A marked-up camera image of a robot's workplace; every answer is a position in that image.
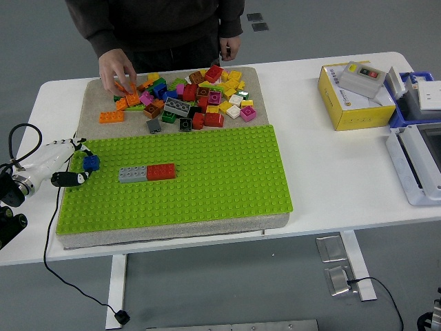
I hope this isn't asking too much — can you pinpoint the person's left hand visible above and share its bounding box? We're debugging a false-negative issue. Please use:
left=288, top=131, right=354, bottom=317
left=219, top=35, right=241, bottom=62

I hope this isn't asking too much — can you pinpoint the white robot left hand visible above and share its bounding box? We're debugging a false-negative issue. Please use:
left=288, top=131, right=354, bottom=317
left=20, top=137, right=101, bottom=188

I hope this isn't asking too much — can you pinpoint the person's right hand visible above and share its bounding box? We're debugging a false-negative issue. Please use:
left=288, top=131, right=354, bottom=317
left=99, top=48, right=138, bottom=97

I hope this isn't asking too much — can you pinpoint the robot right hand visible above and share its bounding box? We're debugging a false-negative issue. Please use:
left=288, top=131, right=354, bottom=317
left=416, top=288, right=441, bottom=331

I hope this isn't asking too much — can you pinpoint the orange long brick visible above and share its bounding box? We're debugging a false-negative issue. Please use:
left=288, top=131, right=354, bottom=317
left=99, top=110, right=125, bottom=124
left=124, top=82, right=141, bottom=107

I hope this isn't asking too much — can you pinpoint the lime green studded baseplate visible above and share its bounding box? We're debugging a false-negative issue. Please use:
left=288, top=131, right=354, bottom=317
left=56, top=124, right=294, bottom=235

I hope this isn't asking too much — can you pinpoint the dark grey long brick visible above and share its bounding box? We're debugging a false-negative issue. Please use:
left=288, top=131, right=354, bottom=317
left=163, top=97, right=192, bottom=119

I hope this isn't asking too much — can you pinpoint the light grey long brick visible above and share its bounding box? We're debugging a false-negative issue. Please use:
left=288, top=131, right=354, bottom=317
left=118, top=165, right=148, bottom=184

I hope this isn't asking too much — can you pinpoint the red long brick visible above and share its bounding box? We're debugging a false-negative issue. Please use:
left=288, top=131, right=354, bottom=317
left=146, top=163, right=177, bottom=181

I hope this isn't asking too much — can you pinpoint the person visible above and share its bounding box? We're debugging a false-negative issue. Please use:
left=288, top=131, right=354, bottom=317
left=64, top=0, right=246, bottom=99

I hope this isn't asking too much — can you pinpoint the white table leg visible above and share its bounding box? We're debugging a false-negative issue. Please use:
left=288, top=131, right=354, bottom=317
left=105, top=254, right=128, bottom=330
left=338, top=230, right=378, bottom=302

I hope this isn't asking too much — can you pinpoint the silver floor plate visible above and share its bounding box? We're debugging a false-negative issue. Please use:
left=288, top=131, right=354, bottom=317
left=316, top=234, right=347, bottom=264
left=323, top=264, right=358, bottom=297

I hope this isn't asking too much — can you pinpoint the yellow cardboard box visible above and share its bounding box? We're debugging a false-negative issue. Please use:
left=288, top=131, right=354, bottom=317
left=317, top=64, right=397, bottom=132

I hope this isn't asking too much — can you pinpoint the small white plastic box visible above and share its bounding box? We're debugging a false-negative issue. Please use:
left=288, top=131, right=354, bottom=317
left=383, top=66, right=408, bottom=101

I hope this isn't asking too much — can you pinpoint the grey-brown foam mat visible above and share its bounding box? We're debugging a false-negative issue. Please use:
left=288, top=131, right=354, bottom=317
left=56, top=66, right=290, bottom=250

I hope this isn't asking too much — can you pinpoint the blue plastic bin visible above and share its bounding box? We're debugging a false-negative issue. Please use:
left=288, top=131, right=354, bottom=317
left=389, top=70, right=441, bottom=131

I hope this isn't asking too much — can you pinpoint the long metal floor strip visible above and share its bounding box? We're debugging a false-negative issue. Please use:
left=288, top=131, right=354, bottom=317
left=145, top=319, right=320, bottom=331

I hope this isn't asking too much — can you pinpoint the black floor cable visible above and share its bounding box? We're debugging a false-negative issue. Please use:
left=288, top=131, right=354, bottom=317
left=346, top=277, right=405, bottom=331

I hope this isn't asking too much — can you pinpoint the grey push-button switch box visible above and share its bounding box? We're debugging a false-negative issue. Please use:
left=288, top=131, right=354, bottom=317
left=339, top=61, right=387, bottom=99

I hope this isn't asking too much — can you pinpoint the white electrical enclosure box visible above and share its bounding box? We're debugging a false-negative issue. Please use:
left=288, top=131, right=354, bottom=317
left=384, top=122, right=441, bottom=207

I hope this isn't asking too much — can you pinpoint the black cord with plug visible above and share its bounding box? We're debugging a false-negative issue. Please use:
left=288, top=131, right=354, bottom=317
left=43, top=130, right=131, bottom=325

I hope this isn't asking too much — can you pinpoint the white wall socket panel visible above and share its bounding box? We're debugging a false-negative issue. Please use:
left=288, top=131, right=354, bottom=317
left=416, top=80, right=441, bottom=111

